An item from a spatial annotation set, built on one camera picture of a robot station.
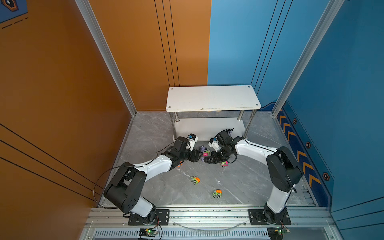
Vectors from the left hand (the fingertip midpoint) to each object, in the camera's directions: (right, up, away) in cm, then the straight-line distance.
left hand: (200, 151), depth 88 cm
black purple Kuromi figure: (+19, +11, +6) cm, 23 cm away
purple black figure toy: (+1, 0, +8) cm, 8 cm away
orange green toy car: (-3, -15, -5) cm, 16 cm away
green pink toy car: (+4, -3, +6) cm, 7 cm away
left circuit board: (-25, -36, -18) cm, 47 cm away
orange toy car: (-10, -5, -11) cm, 16 cm away
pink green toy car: (+15, -8, +1) cm, 17 cm away
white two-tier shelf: (+2, +23, -13) cm, 27 cm away
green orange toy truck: (+9, -21, -9) cm, 24 cm away
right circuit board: (+36, -36, -18) cm, 54 cm away
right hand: (+6, -6, +1) cm, 9 cm away
